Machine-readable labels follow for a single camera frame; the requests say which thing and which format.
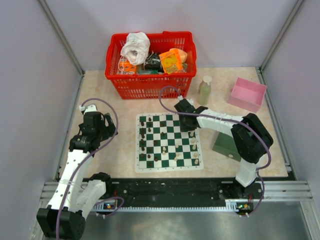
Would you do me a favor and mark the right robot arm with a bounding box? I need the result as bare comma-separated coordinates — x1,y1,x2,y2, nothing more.
174,96,274,198

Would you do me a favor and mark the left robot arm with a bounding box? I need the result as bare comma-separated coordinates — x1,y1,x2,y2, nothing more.
36,104,118,240

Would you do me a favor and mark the green white chess mat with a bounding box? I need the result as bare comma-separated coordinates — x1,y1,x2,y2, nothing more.
134,112,204,173

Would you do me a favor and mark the dark bishop chess piece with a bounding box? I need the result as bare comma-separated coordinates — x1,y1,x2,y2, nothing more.
140,128,146,139

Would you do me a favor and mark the dark queen chess piece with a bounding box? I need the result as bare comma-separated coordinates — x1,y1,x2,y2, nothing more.
139,139,146,152

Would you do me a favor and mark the green liquid bottle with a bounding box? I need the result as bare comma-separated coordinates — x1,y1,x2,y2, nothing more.
197,75,212,106

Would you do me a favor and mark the dark green box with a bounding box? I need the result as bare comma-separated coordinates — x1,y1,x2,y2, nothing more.
212,132,241,162

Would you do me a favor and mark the red plastic basket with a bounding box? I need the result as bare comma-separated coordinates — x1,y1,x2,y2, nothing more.
105,31,197,100

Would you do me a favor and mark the orange snack box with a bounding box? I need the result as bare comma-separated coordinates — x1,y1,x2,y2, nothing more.
159,48,188,74

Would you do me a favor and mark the small orange packet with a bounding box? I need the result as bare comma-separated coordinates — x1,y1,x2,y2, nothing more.
117,56,137,75

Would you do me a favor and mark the pink open box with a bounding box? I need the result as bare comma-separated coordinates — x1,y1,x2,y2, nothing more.
227,77,267,113

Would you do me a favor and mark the black wrapped package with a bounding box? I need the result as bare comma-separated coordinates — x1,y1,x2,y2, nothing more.
143,52,162,72

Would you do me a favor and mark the white crumpled plastic bag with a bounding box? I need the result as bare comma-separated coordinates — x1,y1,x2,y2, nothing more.
120,32,151,66

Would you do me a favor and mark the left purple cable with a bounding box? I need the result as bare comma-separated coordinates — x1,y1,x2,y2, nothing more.
55,98,125,240

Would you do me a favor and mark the purple cable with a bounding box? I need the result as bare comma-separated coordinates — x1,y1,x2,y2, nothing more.
158,86,272,218
55,98,125,240

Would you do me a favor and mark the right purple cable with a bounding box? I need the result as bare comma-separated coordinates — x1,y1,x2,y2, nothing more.
158,86,272,218

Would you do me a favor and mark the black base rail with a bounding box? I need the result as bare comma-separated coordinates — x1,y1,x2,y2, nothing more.
102,177,262,208

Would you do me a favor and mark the aluminium frame rail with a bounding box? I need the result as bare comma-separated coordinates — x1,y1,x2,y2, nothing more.
37,0,86,76

